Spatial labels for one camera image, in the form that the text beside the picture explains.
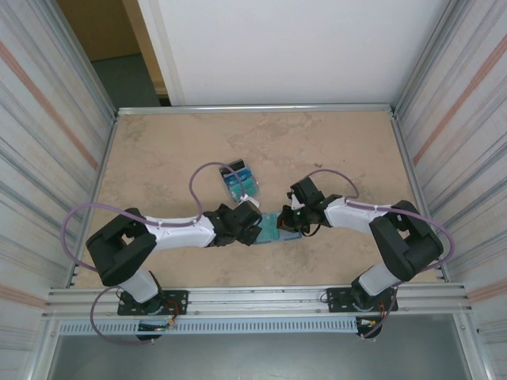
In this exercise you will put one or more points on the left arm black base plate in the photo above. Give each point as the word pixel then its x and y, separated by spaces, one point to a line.
pixel 178 302

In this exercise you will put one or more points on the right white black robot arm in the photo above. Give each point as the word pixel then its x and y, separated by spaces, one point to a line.
pixel 348 213

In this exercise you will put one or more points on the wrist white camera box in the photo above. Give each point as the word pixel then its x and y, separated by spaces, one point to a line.
pixel 253 202
pixel 295 202

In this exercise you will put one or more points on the long aluminium mounting rail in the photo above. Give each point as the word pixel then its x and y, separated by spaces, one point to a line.
pixel 257 301

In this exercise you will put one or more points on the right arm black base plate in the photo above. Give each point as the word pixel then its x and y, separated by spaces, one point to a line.
pixel 336 301

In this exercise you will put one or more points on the small green circuit board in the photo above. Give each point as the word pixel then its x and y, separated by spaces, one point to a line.
pixel 152 327

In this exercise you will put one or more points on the aluminium table edge rail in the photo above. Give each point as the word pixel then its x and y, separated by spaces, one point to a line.
pixel 96 198
pixel 257 109
pixel 419 198

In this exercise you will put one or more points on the translucent striped enclosure panel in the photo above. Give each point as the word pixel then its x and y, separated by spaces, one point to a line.
pixel 467 118
pixel 39 118

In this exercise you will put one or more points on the green card with chip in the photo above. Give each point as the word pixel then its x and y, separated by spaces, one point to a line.
pixel 270 227

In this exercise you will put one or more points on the dark blue card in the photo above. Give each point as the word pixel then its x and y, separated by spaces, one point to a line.
pixel 239 179

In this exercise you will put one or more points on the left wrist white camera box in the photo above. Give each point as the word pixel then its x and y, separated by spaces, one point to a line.
pixel 253 202

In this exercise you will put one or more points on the teal card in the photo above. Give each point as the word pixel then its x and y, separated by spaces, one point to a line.
pixel 243 191

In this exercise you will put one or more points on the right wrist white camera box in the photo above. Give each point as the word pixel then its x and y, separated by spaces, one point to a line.
pixel 295 202

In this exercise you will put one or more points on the white door frame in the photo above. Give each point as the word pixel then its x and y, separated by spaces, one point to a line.
pixel 160 47

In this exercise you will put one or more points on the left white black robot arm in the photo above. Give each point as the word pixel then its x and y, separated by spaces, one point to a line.
pixel 178 233

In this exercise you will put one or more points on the black card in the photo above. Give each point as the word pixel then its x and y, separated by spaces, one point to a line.
pixel 233 168

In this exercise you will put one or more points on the grey metal sheet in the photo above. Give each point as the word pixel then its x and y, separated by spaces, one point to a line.
pixel 257 356

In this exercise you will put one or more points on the blue leather card holder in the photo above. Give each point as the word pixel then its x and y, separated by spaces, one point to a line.
pixel 289 237

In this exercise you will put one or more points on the aluminium frame post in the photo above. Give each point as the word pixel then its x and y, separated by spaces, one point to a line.
pixel 425 59

